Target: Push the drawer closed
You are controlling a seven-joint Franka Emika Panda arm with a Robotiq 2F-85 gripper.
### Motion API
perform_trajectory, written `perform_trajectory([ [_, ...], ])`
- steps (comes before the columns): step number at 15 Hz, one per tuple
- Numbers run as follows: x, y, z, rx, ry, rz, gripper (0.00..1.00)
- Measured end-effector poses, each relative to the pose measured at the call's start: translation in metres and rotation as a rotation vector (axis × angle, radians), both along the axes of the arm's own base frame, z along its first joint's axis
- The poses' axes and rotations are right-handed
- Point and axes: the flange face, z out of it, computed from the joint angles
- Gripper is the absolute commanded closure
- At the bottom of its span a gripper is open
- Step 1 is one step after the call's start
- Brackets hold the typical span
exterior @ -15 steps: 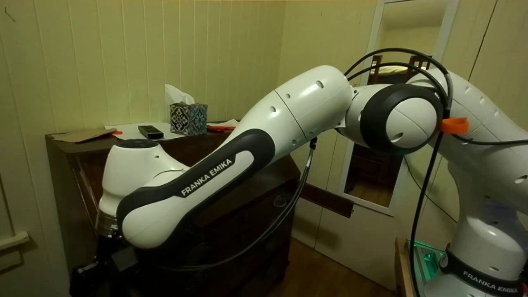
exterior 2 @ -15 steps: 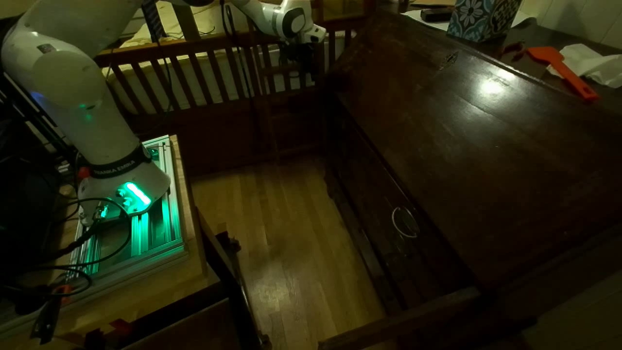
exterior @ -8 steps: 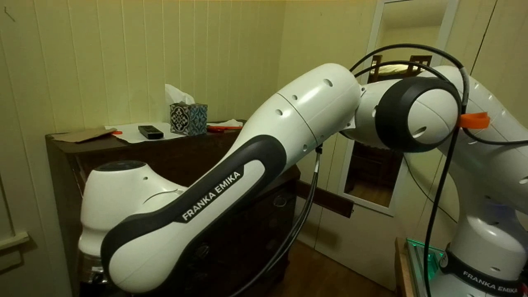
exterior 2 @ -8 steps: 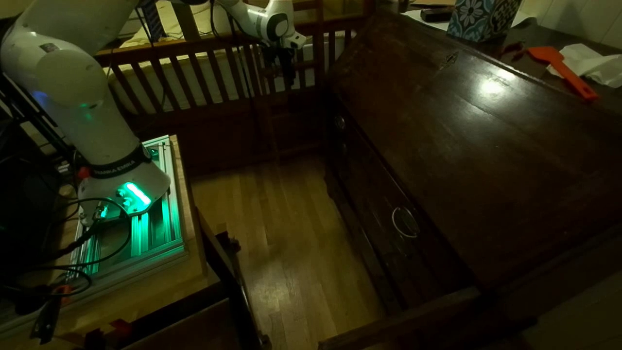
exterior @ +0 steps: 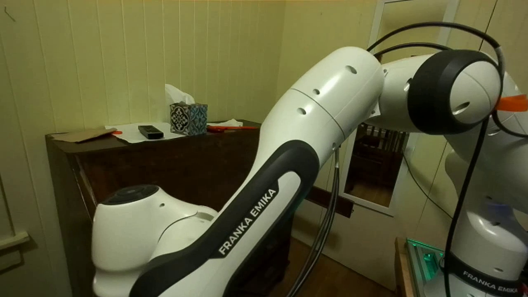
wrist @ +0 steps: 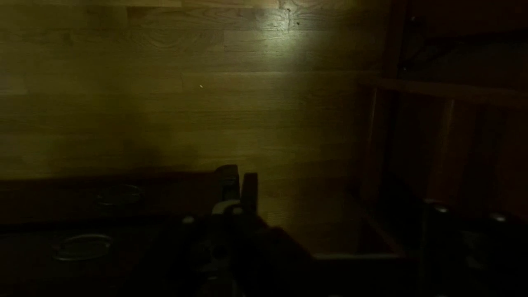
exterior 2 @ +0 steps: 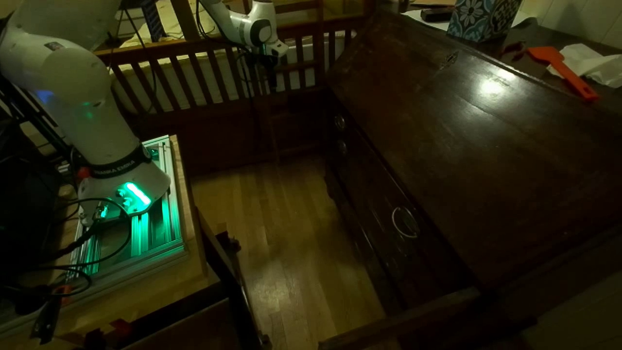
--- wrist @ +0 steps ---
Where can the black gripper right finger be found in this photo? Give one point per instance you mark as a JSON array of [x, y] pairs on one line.
[[468, 258]]

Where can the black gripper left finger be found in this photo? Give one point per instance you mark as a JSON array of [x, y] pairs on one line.
[[248, 253]]

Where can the dark wooden desk drawer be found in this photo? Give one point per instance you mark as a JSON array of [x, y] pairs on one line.
[[142, 258]]

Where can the dark wooden spindle railing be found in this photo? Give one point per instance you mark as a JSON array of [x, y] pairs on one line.
[[439, 92]]

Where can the dark wooden secretary desk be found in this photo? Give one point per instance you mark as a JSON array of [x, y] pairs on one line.
[[55, 192]]

